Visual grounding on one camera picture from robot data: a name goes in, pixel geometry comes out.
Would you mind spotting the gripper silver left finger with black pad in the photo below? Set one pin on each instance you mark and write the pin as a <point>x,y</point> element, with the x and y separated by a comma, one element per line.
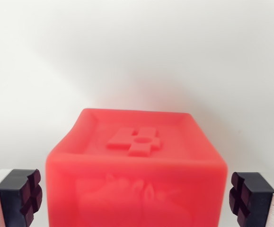
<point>11,198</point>

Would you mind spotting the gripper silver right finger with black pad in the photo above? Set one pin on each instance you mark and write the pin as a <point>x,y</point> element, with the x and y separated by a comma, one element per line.
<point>257,201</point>

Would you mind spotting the red soft embossed cube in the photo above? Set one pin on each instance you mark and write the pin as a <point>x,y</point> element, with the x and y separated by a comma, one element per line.
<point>136,179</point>

